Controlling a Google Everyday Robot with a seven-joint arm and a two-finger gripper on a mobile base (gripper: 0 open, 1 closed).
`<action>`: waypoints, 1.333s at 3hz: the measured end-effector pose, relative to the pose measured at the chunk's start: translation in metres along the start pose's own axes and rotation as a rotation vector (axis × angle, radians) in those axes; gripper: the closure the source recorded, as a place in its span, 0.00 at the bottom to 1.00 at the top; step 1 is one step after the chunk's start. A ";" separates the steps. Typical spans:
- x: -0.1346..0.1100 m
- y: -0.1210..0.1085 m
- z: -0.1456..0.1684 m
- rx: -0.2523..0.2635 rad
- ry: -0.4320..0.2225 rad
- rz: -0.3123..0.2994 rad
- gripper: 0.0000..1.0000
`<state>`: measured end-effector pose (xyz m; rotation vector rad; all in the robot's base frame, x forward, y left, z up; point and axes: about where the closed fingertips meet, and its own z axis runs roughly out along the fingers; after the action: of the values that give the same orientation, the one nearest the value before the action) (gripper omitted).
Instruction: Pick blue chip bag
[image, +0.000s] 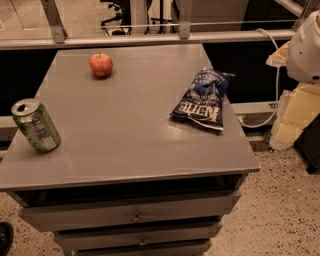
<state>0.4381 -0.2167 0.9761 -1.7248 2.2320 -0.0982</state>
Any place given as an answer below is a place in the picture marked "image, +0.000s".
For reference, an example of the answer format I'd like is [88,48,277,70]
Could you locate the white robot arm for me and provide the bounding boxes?
[287,10,320,84]

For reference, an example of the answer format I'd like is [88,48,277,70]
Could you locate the blue Kettle chip bag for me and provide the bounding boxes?
[170,68,234,131]

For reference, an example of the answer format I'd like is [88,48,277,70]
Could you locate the grey drawer cabinet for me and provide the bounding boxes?
[0,43,261,256]

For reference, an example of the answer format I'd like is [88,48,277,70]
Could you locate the red apple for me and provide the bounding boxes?
[89,53,113,77]

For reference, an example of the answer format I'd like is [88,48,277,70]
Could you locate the middle grey drawer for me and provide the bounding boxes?
[55,220,222,250]

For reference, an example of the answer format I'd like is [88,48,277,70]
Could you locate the grey drawer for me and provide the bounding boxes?
[20,190,241,232]
[77,239,211,256]
[55,220,222,250]

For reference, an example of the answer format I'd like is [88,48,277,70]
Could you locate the bottom grey drawer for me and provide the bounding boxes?
[77,239,211,256]

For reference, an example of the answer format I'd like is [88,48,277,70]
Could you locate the black office chair base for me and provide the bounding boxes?
[99,0,131,36]

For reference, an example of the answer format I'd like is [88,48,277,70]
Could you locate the green soda can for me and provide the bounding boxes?
[11,98,61,153]

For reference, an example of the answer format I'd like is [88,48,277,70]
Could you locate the top grey drawer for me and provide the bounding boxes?
[20,190,241,232]

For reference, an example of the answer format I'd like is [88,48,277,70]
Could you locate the black shoe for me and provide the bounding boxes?
[0,222,14,256]

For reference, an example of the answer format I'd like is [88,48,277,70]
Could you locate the white cable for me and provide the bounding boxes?
[236,28,281,129]

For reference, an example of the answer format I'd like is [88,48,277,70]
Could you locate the metal railing frame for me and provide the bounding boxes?
[0,0,319,50]

